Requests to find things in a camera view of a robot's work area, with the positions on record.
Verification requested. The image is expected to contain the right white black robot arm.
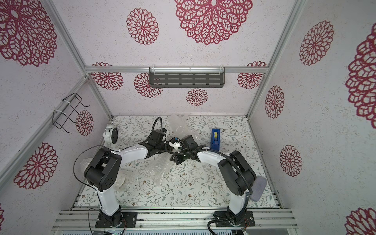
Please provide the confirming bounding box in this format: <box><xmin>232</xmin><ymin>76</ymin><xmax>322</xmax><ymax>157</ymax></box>
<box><xmin>164</xmin><ymin>135</ymin><xmax>257</xmax><ymax>216</ymax></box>

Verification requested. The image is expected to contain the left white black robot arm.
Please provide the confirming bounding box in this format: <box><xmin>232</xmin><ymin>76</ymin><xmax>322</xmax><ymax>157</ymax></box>
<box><xmin>84</xmin><ymin>128</ymin><xmax>167</xmax><ymax>217</ymax></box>

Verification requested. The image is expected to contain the blue tape dispenser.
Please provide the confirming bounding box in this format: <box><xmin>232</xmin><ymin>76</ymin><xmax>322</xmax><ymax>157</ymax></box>
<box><xmin>211</xmin><ymin>128</ymin><xmax>220</xmax><ymax>151</ymax></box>

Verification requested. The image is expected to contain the grey oval sponge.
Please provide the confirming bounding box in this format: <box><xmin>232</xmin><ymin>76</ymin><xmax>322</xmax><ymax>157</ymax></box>
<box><xmin>250</xmin><ymin>176</ymin><xmax>267</xmax><ymax>202</ymax></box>

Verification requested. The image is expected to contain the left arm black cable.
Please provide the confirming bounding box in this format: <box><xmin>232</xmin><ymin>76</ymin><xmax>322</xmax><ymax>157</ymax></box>
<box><xmin>72</xmin><ymin>117</ymin><xmax>164</xmax><ymax>192</ymax></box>

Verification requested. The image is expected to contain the grey slotted wall shelf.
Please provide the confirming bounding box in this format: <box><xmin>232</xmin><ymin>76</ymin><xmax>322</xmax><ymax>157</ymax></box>
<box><xmin>149</xmin><ymin>67</ymin><xmax>226</xmax><ymax>88</ymax></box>

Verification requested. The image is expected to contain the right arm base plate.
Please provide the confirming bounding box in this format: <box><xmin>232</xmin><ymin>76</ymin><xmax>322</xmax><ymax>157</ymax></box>
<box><xmin>213</xmin><ymin>210</ymin><xmax>256</xmax><ymax>227</ymax></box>

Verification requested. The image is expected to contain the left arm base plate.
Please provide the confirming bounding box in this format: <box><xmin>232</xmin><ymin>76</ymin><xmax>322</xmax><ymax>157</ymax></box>
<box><xmin>95</xmin><ymin>211</ymin><xmax>138</xmax><ymax>228</ymax></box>

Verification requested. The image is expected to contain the black wire wall basket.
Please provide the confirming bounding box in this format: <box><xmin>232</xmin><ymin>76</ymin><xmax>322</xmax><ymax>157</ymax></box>
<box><xmin>51</xmin><ymin>93</ymin><xmax>89</xmax><ymax>134</ymax></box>

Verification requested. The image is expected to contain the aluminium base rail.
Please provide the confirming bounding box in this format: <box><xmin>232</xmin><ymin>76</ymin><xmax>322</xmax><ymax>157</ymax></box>
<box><xmin>52</xmin><ymin>209</ymin><xmax>298</xmax><ymax>232</ymax></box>

